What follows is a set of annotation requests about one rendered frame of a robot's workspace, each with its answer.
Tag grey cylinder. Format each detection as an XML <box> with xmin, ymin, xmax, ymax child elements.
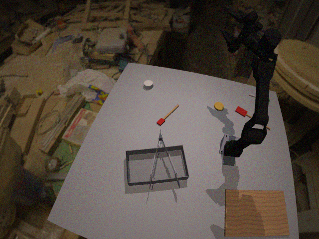
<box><xmin>144</xmin><ymin>80</ymin><xmax>153</xmax><ymax>90</ymax></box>

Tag red spatula with wooden handle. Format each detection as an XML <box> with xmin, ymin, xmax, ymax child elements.
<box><xmin>235</xmin><ymin>106</ymin><xmax>271</xmax><ymax>130</ymax></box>

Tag yellow flat round disc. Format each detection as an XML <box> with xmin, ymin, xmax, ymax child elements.
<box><xmin>214</xmin><ymin>102</ymin><xmax>224</xmax><ymax>111</ymax></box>

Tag wooden board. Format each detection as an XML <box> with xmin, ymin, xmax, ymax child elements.
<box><xmin>224</xmin><ymin>189</ymin><xmax>290</xmax><ymax>237</ymax></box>

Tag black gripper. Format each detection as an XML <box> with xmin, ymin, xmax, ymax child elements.
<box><xmin>220</xmin><ymin>11</ymin><xmax>260</xmax><ymax>53</ymax></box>

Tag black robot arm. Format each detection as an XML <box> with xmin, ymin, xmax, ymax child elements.
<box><xmin>224</xmin><ymin>28</ymin><xmax>282</xmax><ymax>157</ymax></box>

